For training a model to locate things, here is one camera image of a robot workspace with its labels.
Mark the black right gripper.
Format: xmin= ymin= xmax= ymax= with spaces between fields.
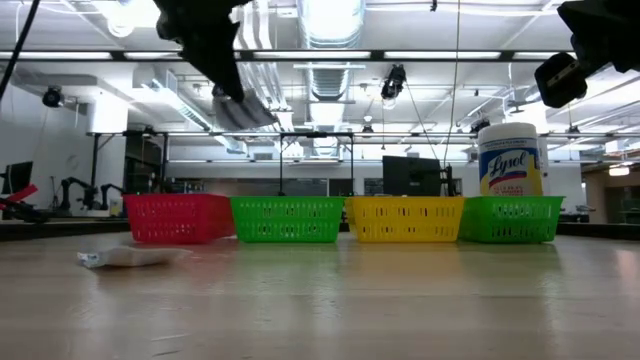
xmin=534 ymin=0 xmax=640 ymax=109

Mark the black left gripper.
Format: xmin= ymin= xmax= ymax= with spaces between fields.
xmin=152 ymin=0 xmax=251 ymax=101

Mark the red plastic slotted basket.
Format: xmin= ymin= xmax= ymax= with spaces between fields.
xmin=123 ymin=193 xmax=236 ymax=245

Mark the green plastic slotted basket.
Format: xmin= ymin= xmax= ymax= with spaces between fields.
xmin=457 ymin=194 xmax=566 ymax=245
xmin=229 ymin=195 xmax=347 ymax=244

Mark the Lysol wipes canister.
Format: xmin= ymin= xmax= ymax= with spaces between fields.
xmin=477 ymin=121 xmax=545 ymax=197

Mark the black computer monitor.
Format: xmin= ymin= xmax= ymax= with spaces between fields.
xmin=0 ymin=160 xmax=35 ymax=196
xmin=382 ymin=155 xmax=457 ymax=197

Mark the red object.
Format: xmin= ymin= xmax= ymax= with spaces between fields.
xmin=0 ymin=183 xmax=40 ymax=211

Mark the yellow plastic slotted basket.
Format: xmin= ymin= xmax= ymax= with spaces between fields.
xmin=343 ymin=195 xmax=466 ymax=244

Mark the black workstation frame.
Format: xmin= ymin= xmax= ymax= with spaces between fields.
xmin=87 ymin=129 xmax=481 ymax=197

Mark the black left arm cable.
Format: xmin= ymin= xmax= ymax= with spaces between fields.
xmin=0 ymin=0 xmax=41 ymax=99

